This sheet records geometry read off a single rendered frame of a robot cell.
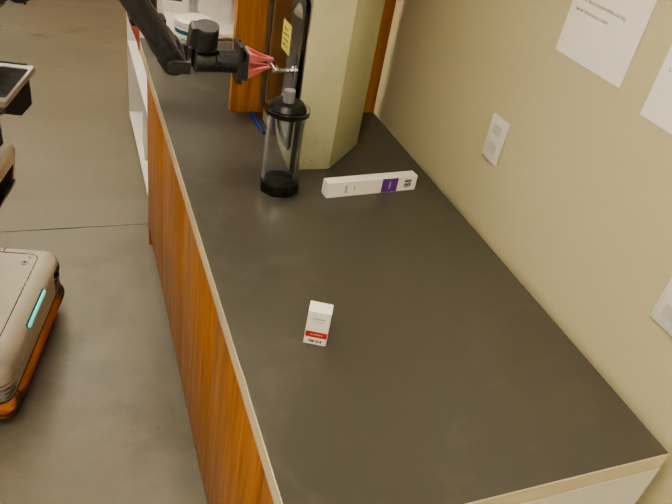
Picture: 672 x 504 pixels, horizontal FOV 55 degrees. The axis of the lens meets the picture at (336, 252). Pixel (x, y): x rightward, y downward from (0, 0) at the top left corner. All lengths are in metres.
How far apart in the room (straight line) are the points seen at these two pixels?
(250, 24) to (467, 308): 1.06
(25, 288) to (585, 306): 1.77
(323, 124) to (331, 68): 0.15
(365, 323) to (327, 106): 0.66
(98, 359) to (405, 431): 1.59
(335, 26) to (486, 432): 1.00
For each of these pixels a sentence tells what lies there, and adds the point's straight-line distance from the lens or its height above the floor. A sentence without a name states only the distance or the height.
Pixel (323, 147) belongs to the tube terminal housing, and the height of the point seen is 1.01.
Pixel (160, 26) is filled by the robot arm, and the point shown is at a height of 1.29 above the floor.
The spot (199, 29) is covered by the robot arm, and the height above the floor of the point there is 1.29.
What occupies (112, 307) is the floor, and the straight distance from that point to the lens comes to 2.73.
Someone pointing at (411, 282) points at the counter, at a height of 0.94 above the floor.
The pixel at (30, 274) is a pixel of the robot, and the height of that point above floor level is 0.28.
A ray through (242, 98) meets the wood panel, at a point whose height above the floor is 0.98.
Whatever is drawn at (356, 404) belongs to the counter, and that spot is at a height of 0.94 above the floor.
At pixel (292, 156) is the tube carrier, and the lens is 1.61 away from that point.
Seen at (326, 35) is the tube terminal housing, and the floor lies 1.31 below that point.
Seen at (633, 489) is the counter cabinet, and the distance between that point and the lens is 1.38.
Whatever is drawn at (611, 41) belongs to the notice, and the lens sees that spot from 1.41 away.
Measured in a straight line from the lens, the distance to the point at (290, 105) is 1.57.
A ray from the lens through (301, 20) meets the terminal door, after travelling 1.66.
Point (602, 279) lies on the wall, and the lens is 1.42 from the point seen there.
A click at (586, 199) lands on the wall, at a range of 1.44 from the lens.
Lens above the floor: 1.79
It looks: 35 degrees down
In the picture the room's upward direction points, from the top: 11 degrees clockwise
